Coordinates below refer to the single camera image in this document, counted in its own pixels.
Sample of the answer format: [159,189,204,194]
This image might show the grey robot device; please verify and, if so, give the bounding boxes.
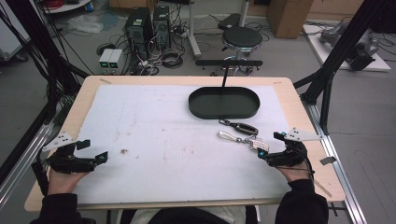
[318,21,381,72]

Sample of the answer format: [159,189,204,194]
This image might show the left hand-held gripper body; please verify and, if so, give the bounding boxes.
[41,131,97,174]

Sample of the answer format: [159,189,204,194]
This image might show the black computer tower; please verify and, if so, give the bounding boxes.
[123,6,155,64]
[151,4,173,51]

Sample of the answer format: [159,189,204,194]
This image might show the grey tape piece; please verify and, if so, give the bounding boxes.
[319,156,338,166]

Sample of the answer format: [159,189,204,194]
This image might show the brown wooden cabinet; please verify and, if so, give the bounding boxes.
[266,0,315,40]

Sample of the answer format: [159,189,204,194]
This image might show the aluminium rail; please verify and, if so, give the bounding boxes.
[300,98,369,224]
[0,102,64,208]

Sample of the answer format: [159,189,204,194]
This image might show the coiled black cables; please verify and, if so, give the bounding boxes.
[161,49,185,70]

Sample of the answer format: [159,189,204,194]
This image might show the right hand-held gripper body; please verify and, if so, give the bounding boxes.
[265,127,324,168]

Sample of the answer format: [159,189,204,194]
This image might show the black gripper strap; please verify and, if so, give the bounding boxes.
[30,161,50,198]

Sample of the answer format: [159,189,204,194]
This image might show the white desk leg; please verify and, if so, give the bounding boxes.
[186,0,204,61]

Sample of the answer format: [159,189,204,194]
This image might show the white table mat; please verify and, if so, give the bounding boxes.
[72,84,292,206]

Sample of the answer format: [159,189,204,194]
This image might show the white floor board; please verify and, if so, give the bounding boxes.
[302,23,392,73]

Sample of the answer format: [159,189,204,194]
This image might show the clear plastic bag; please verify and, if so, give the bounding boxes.
[66,14,105,35]

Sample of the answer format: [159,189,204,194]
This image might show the flat black case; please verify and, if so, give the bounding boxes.
[217,12,243,31]

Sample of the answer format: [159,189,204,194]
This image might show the white round table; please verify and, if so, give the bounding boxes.
[39,0,93,15]

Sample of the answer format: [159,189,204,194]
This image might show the black round stool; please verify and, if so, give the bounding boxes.
[221,25,264,62]

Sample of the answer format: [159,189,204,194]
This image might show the person's left hand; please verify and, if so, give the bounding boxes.
[46,169,92,197]

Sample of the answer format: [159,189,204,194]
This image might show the person's torso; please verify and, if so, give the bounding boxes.
[120,205,260,224]

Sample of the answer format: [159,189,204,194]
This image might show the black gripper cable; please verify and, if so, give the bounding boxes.
[292,145,316,182]

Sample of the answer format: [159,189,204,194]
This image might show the silver key fob with strap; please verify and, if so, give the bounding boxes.
[217,129,271,154]

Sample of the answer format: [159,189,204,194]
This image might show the black key stand with tray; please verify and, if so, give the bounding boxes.
[188,59,263,121]

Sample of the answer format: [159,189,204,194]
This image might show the white bench power supply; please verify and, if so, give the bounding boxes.
[98,48,115,76]
[106,49,124,76]

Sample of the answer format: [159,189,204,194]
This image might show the black metal frame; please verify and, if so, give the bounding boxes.
[292,0,390,136]
[0,0,92,126]

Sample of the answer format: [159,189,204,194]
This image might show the person's right hand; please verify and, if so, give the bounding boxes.
[275,161,313,184]

